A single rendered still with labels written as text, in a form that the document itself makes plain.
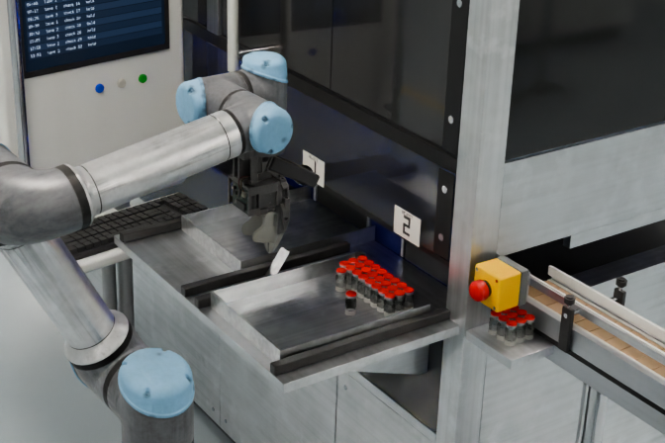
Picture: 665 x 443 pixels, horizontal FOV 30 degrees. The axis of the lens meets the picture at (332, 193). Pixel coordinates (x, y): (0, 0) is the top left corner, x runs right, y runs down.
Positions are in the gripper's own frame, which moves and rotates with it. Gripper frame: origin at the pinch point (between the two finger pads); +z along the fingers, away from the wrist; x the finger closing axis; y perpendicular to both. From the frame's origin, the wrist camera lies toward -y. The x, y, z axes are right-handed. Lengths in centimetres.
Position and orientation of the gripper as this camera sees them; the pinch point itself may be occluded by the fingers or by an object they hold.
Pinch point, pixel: (273, 244)
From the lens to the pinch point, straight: 220.8
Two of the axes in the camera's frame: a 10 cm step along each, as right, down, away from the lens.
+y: -8.3, 2.0, -5.2
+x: 5.6, 3.5, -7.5
